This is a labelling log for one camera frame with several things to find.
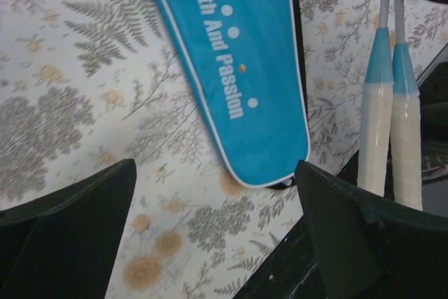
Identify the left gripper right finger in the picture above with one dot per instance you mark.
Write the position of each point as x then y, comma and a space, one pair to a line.
351, 243

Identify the blue racket bag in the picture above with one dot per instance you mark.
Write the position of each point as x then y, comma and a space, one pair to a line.
244, 61

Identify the blue badminton racket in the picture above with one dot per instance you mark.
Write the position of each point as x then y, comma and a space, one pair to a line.
376, 110
405, 121

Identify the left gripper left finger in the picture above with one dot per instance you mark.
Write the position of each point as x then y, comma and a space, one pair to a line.
64, 244

